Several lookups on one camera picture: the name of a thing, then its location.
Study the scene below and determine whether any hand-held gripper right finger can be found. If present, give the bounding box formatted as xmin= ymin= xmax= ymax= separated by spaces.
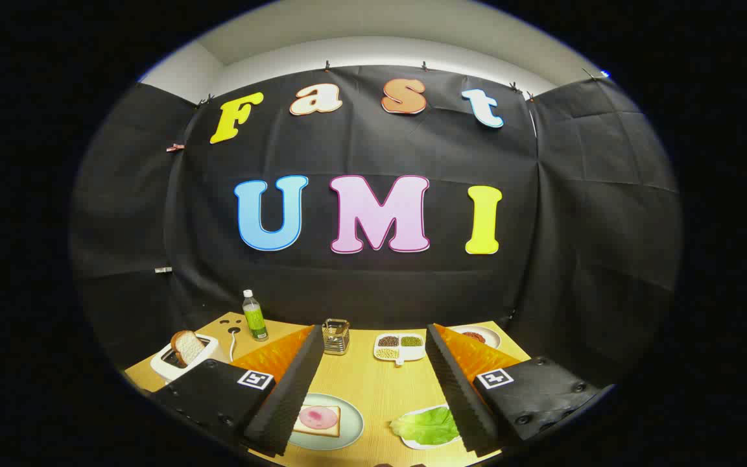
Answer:
xmin=425 ymin=323 xmax=614 ymax=457

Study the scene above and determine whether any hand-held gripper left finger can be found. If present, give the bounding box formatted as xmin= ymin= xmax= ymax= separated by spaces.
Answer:
xmin=151 ymin=324 xmax=326 ymax=458

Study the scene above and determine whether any green lettuce leaf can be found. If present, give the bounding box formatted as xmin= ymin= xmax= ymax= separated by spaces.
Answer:
xmin=390 ymin=407 xmax=460 ymax=446

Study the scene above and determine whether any plain toast bread slice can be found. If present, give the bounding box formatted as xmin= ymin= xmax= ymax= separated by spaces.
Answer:
xmin=171 ymin=329 xmax=206 ymax=367

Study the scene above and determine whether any pink ham slice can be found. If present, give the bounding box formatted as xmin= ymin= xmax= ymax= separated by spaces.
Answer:
xmin=298 ymin=406 xmax=339 ymax=430

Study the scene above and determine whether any bread slice under ham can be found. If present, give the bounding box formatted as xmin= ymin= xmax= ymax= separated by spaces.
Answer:
xmin=292 ymin=405 xmax=342 ymax=438

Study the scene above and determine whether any white divided dish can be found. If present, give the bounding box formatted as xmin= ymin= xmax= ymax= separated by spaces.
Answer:
xmin=373 ymin=333 xmax=427 ymax=367

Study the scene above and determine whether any pale green round plate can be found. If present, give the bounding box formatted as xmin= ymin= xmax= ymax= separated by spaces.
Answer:
xmin=288 ymin=393 xmax=364 ymax=451

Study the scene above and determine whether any white square plate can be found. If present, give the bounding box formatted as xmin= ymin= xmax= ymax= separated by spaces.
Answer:
xmin=399 ymin=403 xmax=462 ymax=451

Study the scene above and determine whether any white oval plate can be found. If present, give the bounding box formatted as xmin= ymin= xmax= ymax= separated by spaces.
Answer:
xmin=448 ymin=325 xmax=501 ymax=351

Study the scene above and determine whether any green label plastic bottle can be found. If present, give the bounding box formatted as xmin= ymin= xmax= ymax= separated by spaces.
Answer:
xmin=242 ymin=289 xmax=269 ymax=342

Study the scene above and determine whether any white toaster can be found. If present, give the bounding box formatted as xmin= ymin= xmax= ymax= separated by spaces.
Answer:
xmin=150 ymin=332 xmax=225 ymax=382

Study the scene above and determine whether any black backdrop cloth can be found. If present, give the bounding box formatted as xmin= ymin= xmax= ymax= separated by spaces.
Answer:
xmin=69 ymin=64 xmax=682 ymax=390

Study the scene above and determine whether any metal wire utensil holder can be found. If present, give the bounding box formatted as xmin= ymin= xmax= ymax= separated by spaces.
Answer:
xmin=322 ymin=318 xmax=351 ymax=355

